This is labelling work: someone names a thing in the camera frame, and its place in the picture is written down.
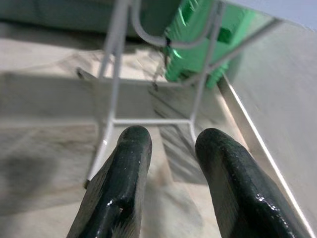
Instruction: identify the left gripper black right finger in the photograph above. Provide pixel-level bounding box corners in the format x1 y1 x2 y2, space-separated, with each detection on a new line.
195 128 304 238

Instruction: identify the green plastic crate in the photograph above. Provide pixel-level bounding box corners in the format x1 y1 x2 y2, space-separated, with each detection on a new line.
163 0 251 89

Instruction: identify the white metal table leg frame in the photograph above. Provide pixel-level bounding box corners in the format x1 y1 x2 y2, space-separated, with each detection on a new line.
85 0 283 183

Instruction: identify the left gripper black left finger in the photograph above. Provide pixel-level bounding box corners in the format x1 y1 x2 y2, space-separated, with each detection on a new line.
66 125 152 238

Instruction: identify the dark green leather sofa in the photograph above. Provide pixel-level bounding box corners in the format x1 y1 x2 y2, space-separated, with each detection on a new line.
0 0 179 40

